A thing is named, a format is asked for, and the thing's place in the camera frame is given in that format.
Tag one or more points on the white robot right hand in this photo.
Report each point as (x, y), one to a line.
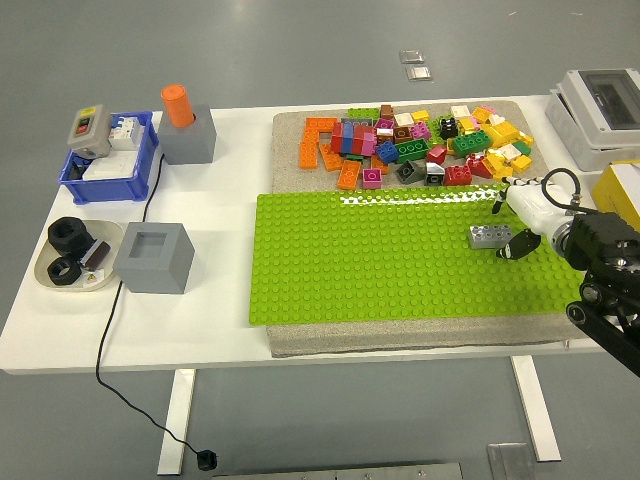
(532, 210)

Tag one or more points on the grey building brick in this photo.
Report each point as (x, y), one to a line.
(482, 237)

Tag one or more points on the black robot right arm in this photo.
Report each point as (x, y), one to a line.
(600, 235)

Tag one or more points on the small green building brick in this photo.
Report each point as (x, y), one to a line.
(523, 148)

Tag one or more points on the white building brick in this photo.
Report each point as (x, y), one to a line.
(460, 112)
(404, 119)
(496, 120)
(510, 151)
(475, 157)

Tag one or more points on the red building brick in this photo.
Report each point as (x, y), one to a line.
(457, 175)
(478, 168)

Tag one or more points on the large yellow building brick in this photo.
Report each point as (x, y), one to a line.
(500, 135)

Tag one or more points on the silver slope brick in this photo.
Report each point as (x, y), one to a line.
(434, 175)

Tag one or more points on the pink building brick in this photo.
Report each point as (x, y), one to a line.
(491, 108)

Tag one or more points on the crimson building brick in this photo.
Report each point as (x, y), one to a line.
(436, 154)

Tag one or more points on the black building brick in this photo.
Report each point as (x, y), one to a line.
(448, 130)

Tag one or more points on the dark grey slope brick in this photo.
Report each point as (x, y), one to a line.
(409, 172)

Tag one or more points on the lime green building brick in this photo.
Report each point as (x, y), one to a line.
(436, 124)

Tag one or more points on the magenta building brick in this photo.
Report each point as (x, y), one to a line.
(421, 131)
(385, 123)
(372, 178)

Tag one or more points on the brown square brick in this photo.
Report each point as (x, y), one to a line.
(401, 135)

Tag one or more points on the blue square brick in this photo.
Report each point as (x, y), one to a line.
(387, 152)

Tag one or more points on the orange building brick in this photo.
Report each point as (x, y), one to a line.
(308, 156)
(380, 169)
(331, 160)
(320, 123)
(348, 175)
(310, 136)

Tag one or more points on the pink tall brick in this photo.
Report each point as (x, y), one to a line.
(369, 146)

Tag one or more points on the small brown brick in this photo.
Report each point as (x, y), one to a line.
(386, 111)

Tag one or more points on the dark green flat brick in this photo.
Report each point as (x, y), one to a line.
(353, 157)

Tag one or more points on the red tall brick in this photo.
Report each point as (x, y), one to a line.
(359, 140)
(336, 140)

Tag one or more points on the dark grey long brick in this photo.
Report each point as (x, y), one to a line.
(357, 122)

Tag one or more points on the blue tall brick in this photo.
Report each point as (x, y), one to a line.
(348, 140)

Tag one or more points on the lime green flat brick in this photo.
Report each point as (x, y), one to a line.
(360, 113)

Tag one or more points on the green studded baseplate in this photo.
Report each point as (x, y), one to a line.
(325, 260)

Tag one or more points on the yellow cardboard box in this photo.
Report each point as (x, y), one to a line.
(620, 195)

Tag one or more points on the metal floor socket cover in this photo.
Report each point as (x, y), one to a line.
(418, 73)
(412, 56)

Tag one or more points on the white table leg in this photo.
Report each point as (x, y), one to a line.
(542, 425)
(175, 425)

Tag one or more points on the grey-brown foam mat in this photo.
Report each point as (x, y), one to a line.
(290, 165)

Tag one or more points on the short grey metal plate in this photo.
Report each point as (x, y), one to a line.
(510, 462)

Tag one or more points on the long grey metal plate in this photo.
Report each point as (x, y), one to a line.
(350, 472)

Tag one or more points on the grey block with round hole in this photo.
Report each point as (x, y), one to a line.
(190, 145)

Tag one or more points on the orange cylinder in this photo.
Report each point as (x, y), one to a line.
(177, 105)

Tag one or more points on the grey block with square hole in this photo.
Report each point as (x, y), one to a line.
(150, 275)

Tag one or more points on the white circuit breaker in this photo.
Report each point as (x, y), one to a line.
(124, 132)

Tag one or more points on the cream oval tray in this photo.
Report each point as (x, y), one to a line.
(111, 232)

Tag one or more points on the blue plastic bin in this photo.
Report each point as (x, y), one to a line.
(107, 192)

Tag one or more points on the brown sanding drum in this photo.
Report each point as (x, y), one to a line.
(97, 254)

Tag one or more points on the white warning label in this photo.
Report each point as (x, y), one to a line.
(91, 281)

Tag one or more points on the small black device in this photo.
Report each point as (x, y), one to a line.
(76, 171)

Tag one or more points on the large black hex nut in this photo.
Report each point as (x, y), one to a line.
(56, 237)

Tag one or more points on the small black hex nut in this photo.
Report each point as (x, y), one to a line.
(51, 272)

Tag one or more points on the white electrical enclosure box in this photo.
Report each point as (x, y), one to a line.
(575, 115)

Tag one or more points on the white switch panel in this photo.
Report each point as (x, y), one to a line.
(112, 165)

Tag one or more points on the grey push-button switch box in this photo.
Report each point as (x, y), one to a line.
(87, 127)

